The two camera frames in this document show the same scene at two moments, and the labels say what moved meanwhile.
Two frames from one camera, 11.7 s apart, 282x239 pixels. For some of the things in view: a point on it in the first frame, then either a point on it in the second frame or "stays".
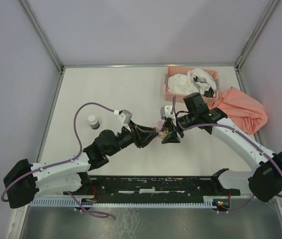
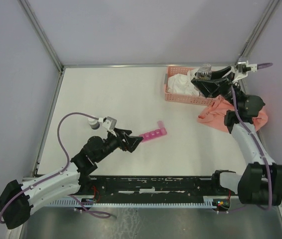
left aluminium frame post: [40, 33] stays
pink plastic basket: [175, 70] stays
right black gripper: [172, 136] to [213, 86]
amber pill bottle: [164, 131] to [205, 72]
